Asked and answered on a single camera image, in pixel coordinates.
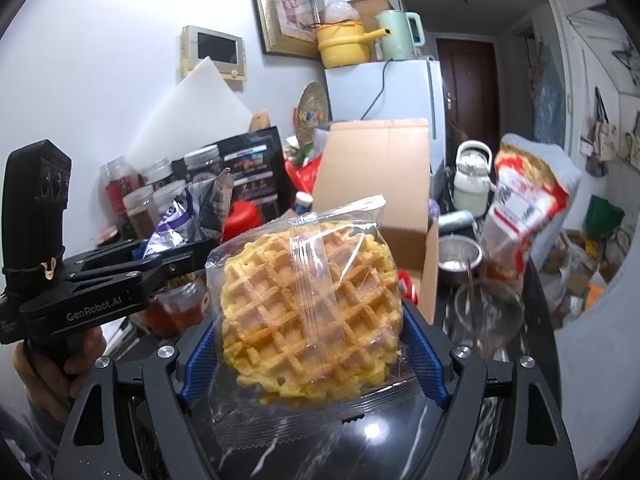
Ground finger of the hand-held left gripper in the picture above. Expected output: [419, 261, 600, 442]
[69, 238, 232, 307]
[65, 240, 162, 274]

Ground wall intercom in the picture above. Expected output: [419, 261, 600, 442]
[180, 25, 248, 81]

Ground white board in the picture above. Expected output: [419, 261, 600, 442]
[132, 57, 256, 168]

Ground woven round tray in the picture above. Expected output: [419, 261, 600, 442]
[295, 81, 333, 146]

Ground black label tall jar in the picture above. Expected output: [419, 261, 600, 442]
[184, 145, 223, 181]

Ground person's left hand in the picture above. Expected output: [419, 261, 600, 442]
[14, 327, 109, 424]

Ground black coffee bag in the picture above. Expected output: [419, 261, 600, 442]
[172, 126, 291, 216]

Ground star figure wall art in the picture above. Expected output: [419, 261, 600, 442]
[612, 35, 640, 78]

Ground brown door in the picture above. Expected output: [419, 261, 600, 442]
[435, 37, 501, 161]

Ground black power cable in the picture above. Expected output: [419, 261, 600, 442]
[359, 59, 392, 122]

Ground red canister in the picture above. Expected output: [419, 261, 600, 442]
[222, 201, 266, 246]

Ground large red white nut bag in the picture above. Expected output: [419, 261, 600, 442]
[480, 142, 571, 286]

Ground wide orange label jar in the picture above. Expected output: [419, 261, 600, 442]
[147, 280, 210, 337]

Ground green electric kettle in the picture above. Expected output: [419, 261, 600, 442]
[375, 10, 427, 61]

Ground glass mug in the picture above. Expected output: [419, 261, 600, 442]
[452, 280, 526, 358]

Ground red label clear jar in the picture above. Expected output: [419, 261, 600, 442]
[99, 156, 133, 221]

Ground dark label clear jar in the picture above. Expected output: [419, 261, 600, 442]
[152, 180, 187, 221]

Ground person's left forearm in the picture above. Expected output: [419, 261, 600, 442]
[0, 395, 68, 480]

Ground white water bottle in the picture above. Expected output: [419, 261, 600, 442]
[452, 141, 493, 213]

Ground red plastic bag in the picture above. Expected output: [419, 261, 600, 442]
[285, 155, 323, 196]

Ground canvas tote bag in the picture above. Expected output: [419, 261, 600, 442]
[585, 87, 621, 176]

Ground white star print tote bag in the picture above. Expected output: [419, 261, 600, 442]
[619, 110, 640, 168]

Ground silver purple snack packet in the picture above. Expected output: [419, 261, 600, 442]
[150, 167, 236, 261]

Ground yellow pot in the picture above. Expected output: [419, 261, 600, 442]
[316, 20, 391, 68]

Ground clear plastic bag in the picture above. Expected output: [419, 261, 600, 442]
[324, 0, 362, 25]

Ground brown cardboard box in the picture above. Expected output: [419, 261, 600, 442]
[280, 119, 441, 326]

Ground brown label clear jar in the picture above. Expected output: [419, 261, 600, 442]
[122, 185, 157, 242]

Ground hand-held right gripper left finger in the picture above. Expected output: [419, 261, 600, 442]
[60, 322, 221, 480]

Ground clear jar dark contents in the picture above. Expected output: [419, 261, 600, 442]
[141, 158, 173, 183]

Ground clear waffle packet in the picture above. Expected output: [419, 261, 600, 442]
[205, 195, 418, 453]

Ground stainless steel bowl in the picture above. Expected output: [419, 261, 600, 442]
[437, 234, 483, 286]

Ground framed picture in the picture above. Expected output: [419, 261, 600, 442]
[247, 0, 321, 58]

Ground white refrigerator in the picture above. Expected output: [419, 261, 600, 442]
[324, 57, 446, 161]

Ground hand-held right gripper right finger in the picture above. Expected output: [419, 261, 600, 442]
[400, 300, 573, 480]

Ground green bag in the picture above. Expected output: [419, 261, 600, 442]
[585, 195, 626, 241]

